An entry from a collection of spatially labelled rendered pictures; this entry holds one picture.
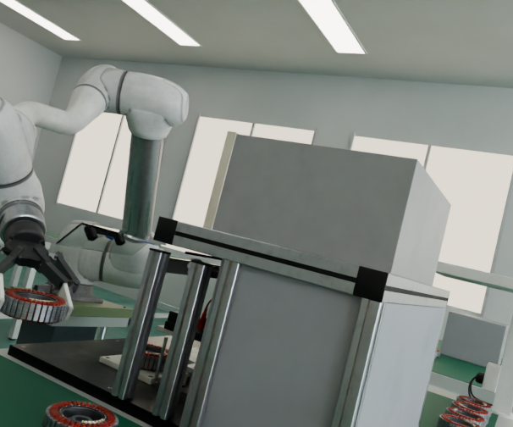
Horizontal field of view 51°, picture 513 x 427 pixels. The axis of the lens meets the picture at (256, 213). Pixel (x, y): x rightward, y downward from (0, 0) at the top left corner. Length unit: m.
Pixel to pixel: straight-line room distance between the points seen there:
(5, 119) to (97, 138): 7.27
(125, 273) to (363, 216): 1.11
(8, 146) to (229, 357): 0.59
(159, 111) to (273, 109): 5.25
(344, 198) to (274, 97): 5.92
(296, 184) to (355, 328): 0.32
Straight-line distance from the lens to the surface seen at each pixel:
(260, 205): 1.03
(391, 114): 6.26
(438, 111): 6.17
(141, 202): 1.77
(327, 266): 0.85
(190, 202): 7.07
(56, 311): 1.00
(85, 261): 1.92
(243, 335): 0.92
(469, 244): 5.79
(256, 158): 1.06
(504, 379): 2.12
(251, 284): 0.91
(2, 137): 1.15
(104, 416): 0.94
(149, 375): 1.21
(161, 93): 1.61
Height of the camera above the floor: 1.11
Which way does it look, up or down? 3 degrees up
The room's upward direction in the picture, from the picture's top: 14 degrees clockwise
